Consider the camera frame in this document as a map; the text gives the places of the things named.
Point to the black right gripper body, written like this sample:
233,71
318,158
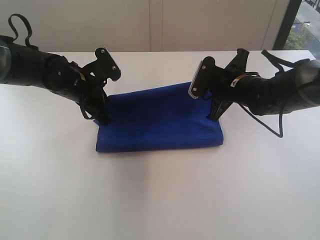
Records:
231,83

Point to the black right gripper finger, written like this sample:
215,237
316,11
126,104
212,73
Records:
218,108

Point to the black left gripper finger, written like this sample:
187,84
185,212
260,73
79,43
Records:
102,113

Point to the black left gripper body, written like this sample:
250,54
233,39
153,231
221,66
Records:
90,87

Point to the blue towel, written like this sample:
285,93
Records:
163,118

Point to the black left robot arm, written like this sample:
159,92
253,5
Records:
27,66

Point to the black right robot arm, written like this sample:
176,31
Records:
295,86

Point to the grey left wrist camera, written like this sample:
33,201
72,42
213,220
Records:
105,66

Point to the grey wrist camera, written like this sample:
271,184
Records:
200,81
105,66

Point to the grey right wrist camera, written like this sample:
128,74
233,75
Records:
200,81

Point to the black window frame post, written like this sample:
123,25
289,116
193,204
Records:
286,25

